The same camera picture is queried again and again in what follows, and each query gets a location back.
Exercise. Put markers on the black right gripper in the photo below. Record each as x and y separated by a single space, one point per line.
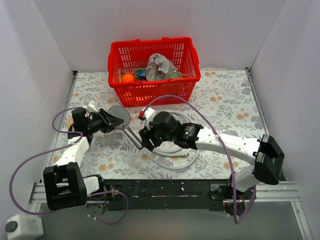
149 139

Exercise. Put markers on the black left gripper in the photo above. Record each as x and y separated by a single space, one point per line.
107 120

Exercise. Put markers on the grey shower head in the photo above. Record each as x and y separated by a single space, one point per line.
122 113

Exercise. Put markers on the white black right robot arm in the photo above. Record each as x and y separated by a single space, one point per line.
264 156

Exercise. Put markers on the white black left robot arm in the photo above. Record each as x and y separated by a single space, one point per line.
65 187

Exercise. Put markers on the orange ball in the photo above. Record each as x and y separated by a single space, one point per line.
128 78

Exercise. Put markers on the colourful small toy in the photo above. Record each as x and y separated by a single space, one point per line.
140 74

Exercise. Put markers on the green glass item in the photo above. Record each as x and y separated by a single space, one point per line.
175 75

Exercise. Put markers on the floral patterned mat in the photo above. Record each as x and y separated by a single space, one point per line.
222 98

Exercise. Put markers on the red plastic basket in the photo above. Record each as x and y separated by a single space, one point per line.
125 56

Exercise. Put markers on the white box with knob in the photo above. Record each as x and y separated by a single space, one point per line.
24 227

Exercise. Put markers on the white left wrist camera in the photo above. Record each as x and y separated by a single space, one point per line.
90 107

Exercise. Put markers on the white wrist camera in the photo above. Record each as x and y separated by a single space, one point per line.
90 107
147 114

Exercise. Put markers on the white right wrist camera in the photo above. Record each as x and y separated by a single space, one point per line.
147 114

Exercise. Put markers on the aluminium frame rail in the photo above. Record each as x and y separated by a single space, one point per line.
285 191

